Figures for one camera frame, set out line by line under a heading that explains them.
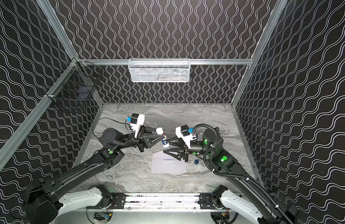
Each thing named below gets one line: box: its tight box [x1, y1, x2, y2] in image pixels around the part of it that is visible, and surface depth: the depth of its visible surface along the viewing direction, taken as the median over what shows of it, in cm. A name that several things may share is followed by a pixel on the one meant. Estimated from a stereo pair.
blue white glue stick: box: [161, 134, 170, 148], surface depth 57 cm
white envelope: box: [151, 150, 187, 174], surface depth 90 cm
